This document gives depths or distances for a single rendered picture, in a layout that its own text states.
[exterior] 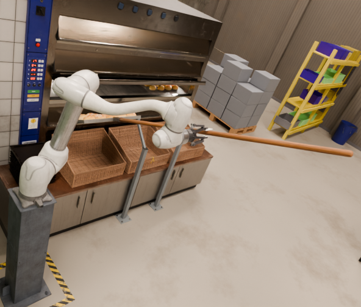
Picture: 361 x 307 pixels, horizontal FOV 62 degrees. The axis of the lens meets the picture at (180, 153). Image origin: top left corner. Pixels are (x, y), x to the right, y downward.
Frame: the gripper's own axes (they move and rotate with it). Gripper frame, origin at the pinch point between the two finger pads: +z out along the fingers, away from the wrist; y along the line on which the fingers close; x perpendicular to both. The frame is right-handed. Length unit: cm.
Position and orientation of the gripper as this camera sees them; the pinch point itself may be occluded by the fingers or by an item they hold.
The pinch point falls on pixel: (207, 132)
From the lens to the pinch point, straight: 184.4
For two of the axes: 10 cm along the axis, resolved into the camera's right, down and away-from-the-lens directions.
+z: 7.0, -1.4, 7.0
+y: -0.2, 9.8, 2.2
